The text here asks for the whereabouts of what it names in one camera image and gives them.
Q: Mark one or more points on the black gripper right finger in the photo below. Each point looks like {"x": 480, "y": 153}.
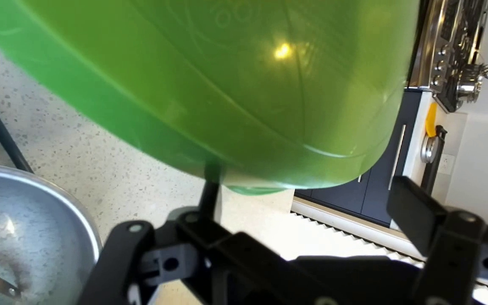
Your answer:
{"x": 441, "y": 248}

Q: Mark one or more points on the green bin lid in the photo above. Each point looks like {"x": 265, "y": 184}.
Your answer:
{"x": 199, "y": 85}

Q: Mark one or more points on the dark kitchen cabinet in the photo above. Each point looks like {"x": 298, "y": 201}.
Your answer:
{"x": 380, "y": 187}

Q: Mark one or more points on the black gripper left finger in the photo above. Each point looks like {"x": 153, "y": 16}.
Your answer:
{"x": 143, "y": 255}

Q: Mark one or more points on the chrome metal fixture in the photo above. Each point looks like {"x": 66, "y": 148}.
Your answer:
{"x": 453, "y": 52}

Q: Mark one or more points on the wide steel mixing bowl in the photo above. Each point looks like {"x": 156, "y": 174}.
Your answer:
{"x": 46, "y": 226}

